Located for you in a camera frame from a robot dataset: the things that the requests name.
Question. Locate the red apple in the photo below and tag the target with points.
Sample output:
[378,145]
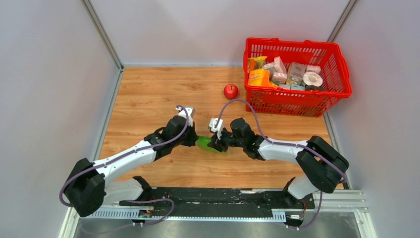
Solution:
[231,91]

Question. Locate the small pink white box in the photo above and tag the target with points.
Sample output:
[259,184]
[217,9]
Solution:
[313,68]

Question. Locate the pink box in basket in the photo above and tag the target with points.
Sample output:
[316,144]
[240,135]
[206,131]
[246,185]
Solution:
[279,78]

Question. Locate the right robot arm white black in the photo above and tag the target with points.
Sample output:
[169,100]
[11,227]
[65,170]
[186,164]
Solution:
[322,165]

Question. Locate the red plastic basket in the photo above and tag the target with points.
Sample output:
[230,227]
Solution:
[334,72]

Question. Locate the yellow snack bag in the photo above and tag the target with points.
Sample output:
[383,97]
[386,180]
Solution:
[256,63]

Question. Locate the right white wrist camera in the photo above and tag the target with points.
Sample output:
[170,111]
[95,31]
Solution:
[216,126]

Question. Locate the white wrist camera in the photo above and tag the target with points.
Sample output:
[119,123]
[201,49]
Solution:
[187,113]
[216,126]

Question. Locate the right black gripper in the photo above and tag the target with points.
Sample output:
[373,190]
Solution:
[218,143]

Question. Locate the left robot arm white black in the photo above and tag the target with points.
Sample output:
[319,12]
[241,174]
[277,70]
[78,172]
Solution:
[91,185]

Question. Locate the white red box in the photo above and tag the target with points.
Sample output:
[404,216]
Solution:
[296,72]

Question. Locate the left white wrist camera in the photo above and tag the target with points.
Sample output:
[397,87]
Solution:
[187,113]

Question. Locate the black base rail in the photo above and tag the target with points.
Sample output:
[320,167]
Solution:
[215,202]

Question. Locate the orange snack box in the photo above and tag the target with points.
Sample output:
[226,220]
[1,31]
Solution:
[260,78]

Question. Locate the pink white carton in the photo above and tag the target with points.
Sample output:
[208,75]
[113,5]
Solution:
[279,65]

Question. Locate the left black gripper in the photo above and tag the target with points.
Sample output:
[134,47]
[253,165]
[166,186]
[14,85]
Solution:
[193,136]

